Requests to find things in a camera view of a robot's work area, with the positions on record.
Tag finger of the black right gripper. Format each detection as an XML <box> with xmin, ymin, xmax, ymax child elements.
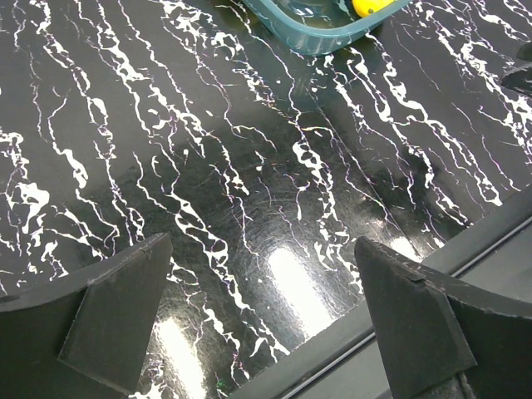
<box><xmin>500</xmin><ymin>42</ymin><xmax>532</xmax><ymax>97</ymax></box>

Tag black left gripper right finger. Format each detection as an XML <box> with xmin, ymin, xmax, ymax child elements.
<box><xmin>354</xmin><ymin>237</ymin><xmax>531</xmax><ymax>398</ymax></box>

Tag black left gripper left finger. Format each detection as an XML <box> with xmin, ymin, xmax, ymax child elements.
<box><xmin>1</xmin><ymin>234</ymin><xmax>172</xmax><ymax>398</ymax></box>

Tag yellow toy lemon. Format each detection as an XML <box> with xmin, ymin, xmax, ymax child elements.
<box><xmin>352</xmin><ymin>0</ymin><xmax>394</xmax><ymax>17</ymax></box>

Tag teal transparent plastic tray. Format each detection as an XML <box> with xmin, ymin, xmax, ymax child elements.
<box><xmin>244</xmin><ymin>0</ymin><xmax>409</xmax><ymax>56</ymax></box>

